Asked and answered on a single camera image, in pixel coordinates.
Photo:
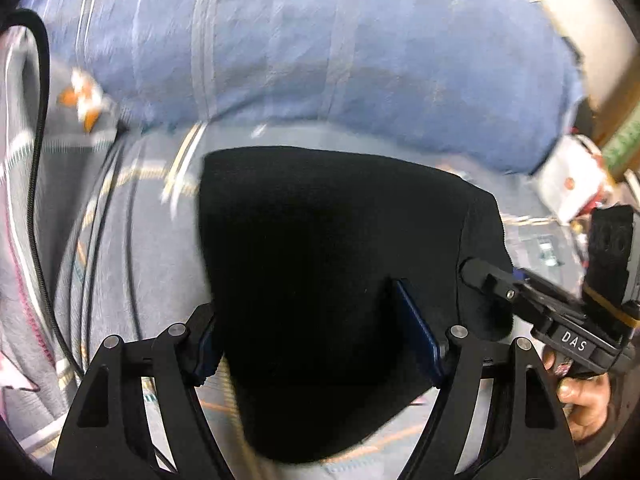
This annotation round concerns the black pants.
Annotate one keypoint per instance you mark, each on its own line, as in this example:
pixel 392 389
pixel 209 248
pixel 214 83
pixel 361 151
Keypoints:
pixel 325 260

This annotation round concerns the blue pillow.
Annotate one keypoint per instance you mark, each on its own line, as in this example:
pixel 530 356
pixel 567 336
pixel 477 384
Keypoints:
pixel 350 60

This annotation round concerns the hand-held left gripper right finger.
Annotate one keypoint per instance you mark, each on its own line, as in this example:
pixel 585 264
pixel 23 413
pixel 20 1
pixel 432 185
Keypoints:
pixel 421 332

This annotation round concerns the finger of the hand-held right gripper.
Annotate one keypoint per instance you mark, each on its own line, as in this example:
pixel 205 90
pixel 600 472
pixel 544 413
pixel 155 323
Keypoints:
pixel 545 286
pixel 492 285

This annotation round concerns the person's right hand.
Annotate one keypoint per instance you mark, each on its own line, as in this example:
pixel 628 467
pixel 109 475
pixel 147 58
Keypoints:
pixel 585 400

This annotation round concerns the brown wooden furniture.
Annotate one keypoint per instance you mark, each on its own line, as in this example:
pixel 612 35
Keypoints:
pixel 612 105

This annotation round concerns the white plastic bag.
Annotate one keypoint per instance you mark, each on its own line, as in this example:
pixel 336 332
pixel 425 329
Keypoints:
pixel 565 180

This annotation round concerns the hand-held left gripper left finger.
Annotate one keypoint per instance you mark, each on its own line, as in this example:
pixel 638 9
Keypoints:
pixel 207 347

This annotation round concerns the grey printed bed sheet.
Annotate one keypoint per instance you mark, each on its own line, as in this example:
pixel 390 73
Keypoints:
pixel 150 220

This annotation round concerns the grey striped cloth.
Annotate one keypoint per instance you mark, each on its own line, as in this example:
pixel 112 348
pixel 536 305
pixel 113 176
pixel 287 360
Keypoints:
pixel 15 260

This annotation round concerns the green patterned box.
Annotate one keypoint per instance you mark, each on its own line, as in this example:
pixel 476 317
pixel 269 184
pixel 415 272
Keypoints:
pixel 625 145

